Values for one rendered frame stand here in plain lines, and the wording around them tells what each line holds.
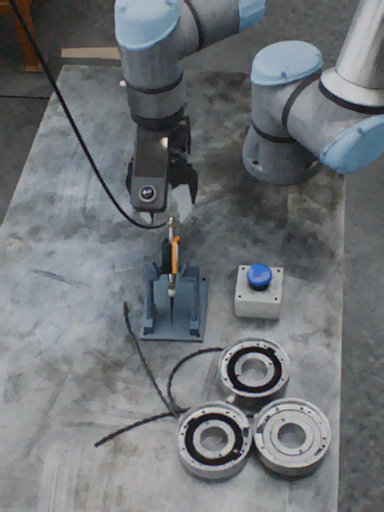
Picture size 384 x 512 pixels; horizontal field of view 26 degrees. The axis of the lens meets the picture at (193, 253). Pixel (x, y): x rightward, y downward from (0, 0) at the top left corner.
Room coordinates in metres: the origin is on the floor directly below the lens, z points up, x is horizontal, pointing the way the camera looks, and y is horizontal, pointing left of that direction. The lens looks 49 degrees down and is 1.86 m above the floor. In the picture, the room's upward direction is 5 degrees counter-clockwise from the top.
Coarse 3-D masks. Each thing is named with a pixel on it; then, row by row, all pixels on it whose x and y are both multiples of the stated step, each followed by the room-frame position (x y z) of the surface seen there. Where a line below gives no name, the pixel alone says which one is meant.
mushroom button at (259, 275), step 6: (258, 264) 0.81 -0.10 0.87; (252, 270) 0.80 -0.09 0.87; (258, 270) 0.80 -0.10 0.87; (264, 270) 0.80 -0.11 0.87; (270, 270) 0.80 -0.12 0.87; (246, 276) 0.79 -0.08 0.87; (252, 276) 0.79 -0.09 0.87; (258, 276) 0.79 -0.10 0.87; (264, 276) 0.79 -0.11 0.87; (270, 276) 0.79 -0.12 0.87; (252, 282) 0.78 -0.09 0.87; (258, 282) 0.78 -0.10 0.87; (264, 282) 0.78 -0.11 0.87
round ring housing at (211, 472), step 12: (192, 408) 0.59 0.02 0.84; (204, 408) 0.59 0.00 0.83; (216, 408) 0.59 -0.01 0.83; (228, 408) 0.59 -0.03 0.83; (180, 420) 0.57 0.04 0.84; (216, 420) 0.57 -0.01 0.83; (240, 420) 0.57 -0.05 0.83; (180, 432) 0.56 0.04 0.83; (204, 432) 0.56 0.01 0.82; (216, 432) 0.56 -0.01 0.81; (228, 432) 0.55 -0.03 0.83; (180, 444) 0.54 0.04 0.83; (228, 444) 0.53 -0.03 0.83; (180, 456) 0.52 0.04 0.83; (216, 456) 0.52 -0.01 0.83; (192, 468) 0.50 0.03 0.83; (204, 468) 0.50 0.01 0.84; (216, 468) 0.49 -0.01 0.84; (228, 468) 0.49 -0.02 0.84; (240, 468) 0.50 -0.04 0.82
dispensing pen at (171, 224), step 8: (168, 224) 0.84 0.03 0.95; (176, 224) 0.84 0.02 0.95; (168, 232) 0.83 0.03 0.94; (168, 240) 0.83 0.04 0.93; (168, 248) 0.81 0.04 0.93; (168, 256) 0.80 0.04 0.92; (168, 264) 0.79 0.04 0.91; (168, 272) 0.79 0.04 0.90; (168, 280) 0.79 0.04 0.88; (168, 288) 0.78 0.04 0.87
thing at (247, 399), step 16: (256, 336) 0.70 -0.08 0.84; (224, 352) 0.68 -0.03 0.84; (224, 368) 0.66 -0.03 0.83; (240, 368) 0.65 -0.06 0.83; (256, 368) 0.67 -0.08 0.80; (272, 368) 0.65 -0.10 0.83; (288, 368) 0.64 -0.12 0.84; (224, 384) 0.62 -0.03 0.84; (256, 384) 0.62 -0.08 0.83; (240, 400) 0.60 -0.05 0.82; (256, 400) 0.60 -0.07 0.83; (272, 400) 0.60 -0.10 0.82
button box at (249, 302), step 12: (240, 276) 0.81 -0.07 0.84; (276, 276) 0.81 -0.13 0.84; (240, 288) 0.79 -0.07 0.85; (252, 288) 0.78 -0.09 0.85; (264, 288) 0.78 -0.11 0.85; (276, 288) 0.78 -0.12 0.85; (240, 300) 0.77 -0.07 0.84; (252, 300) 0.76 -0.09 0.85; (264, 300) 0.76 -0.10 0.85; (276, 300) 0.76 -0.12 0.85; (240, 312) 0.77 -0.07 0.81; (252, 312) 0.76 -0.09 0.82; (264, 312) 0.76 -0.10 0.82; (276, 312) 0.75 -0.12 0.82
